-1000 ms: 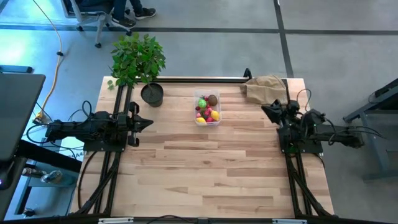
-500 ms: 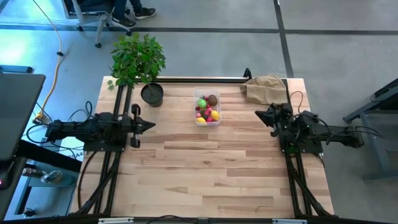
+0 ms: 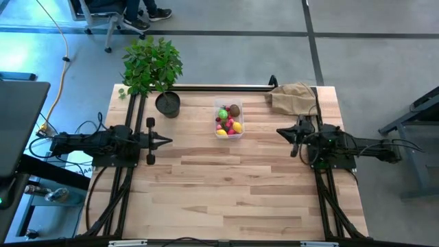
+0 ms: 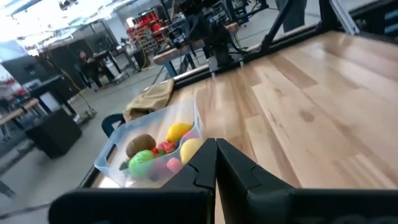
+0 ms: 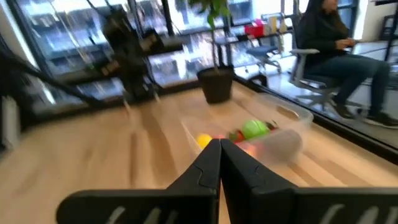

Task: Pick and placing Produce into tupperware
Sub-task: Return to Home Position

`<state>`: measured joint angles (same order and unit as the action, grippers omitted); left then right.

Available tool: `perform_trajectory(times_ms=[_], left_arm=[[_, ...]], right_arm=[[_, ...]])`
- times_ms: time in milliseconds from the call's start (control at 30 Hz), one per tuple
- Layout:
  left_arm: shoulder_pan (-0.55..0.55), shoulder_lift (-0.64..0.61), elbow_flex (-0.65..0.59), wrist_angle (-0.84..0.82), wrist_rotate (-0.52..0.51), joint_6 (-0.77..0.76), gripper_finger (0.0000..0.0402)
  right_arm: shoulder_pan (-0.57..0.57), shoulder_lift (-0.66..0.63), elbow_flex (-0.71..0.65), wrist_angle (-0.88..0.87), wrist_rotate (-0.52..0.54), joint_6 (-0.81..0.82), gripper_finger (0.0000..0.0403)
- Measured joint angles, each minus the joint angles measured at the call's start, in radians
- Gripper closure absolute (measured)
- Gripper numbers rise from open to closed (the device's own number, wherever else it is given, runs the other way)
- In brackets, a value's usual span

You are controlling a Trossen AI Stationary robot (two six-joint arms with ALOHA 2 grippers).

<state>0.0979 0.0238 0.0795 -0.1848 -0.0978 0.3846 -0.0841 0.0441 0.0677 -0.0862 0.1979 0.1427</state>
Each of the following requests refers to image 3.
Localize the black flat device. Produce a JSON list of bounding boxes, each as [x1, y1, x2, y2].
[[0, 71, 38, 82]]

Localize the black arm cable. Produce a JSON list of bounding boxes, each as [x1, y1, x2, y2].
[[28, 111, 116, 159], [298, 132, 322, 166]]

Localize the white paper label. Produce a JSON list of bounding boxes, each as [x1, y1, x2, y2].
[[64, 150, 95, 179]]

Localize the clear water bottle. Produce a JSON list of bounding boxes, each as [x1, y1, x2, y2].
[[44, 187, 69, 203]]

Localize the office chair with white base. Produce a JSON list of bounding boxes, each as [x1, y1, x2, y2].
[[67, 0, 147, 54]]

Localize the black frame side rails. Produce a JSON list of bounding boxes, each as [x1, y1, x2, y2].
[[82, 94, 145, 238], [307, 87, 367, 239]]

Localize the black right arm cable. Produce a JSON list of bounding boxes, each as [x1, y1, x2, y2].
[[298, 132, 322, 166]]

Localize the brown bottle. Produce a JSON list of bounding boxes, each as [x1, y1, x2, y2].
[[23, 184, 47, 196]]

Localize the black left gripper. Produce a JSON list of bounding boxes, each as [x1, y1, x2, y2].
[[139, 117, 173, 165]]

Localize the dark grey side stand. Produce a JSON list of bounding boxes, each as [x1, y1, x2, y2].
[[378, 85, 439, 202]]

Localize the black frame back rail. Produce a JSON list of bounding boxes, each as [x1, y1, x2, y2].
[[169, 84, 275, 93]]

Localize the green plant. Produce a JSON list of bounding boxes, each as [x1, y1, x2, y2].
[[119, 35, 185, 119]]

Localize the person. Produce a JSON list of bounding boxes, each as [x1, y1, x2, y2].
[[87, 0, 173, 32]]

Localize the white bracket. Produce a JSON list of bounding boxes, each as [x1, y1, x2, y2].
[[300, 241, 340, 247], [108, 239, 149, 247]]

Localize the yellow floor cable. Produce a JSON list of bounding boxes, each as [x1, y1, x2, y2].
[[35, 0, 70, 133]]

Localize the dark grey desk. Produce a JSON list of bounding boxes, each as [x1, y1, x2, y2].
[[0, 80, 51, 179]]

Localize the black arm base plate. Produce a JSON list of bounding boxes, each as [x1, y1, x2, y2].
[[307, 142, 357, 169], [91, 142, 141, 168]]

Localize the clear plastic tupperware container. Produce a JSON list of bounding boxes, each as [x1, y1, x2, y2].
[[214, 97, 246, 140]]

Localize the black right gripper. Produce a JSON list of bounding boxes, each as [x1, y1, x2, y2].
[[276, 115, 315, 158]]

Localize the black frame front rail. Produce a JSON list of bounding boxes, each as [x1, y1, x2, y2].
[[0, 235, 439, 247]]

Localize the black frame rail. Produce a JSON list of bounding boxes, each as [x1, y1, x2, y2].
[[169, 84, 275, 93], [0, 235, 439, 247]]

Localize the tan cloth bag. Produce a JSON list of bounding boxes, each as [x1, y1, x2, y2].
[[265, 81, 319, 117]]

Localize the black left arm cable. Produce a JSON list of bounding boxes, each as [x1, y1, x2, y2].
[[28, 111, 116, 159]]

